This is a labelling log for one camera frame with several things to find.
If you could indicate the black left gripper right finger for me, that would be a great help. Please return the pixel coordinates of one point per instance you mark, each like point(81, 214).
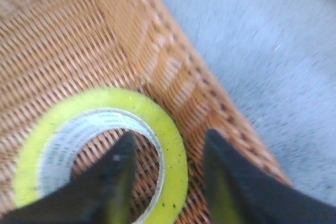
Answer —
point(237, 191)

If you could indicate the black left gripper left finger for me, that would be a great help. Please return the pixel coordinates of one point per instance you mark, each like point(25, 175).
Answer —
point(101, 194)

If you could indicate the yellow tape roll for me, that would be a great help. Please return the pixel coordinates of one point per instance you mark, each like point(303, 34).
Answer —
point(46, 159)

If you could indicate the brown wicker basket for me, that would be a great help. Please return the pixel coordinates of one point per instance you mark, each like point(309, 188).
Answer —
point(53, 49)

